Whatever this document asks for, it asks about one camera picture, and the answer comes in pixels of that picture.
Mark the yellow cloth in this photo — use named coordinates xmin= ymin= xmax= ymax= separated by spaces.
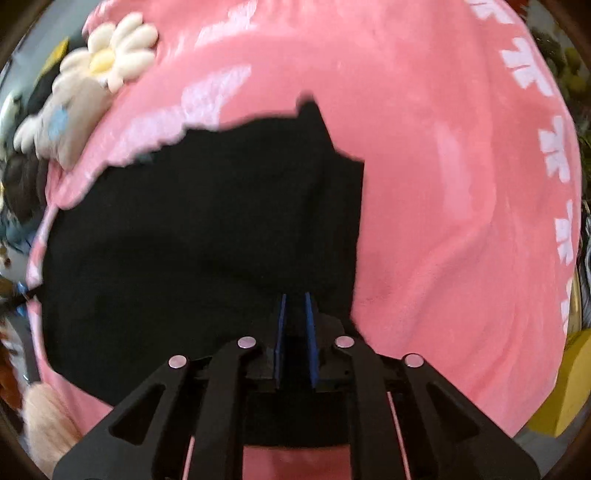
xmin=45 ymin=39 xmax=71 ymax=78

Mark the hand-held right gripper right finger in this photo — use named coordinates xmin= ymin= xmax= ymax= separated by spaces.
xmin=304 ymin=292 xmax=542 ymax=480

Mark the cream daisy plush toy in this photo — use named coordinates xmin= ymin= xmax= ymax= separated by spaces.
xmin=13 ymin=12 xmax=160 ymax=170

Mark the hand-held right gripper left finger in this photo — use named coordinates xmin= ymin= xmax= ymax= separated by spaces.
xmin=53 ymin=294 xmax=289 ymax=480

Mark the yellow block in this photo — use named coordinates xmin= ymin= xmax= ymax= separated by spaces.
xmin=525 ymin=329 xmax=591 ymax=438

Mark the beige fluffy brush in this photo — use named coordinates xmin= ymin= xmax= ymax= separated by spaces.
xmin=14 ymin=295 xmax=82 ymax=477

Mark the small black cloth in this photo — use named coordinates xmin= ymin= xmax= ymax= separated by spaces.
xmin=34 ymin=98 xmax=366 ymax=448

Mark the pink printed blanket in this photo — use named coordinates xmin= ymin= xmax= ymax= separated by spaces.
xmin=25 ymin=0 xmax=583 ymax=480

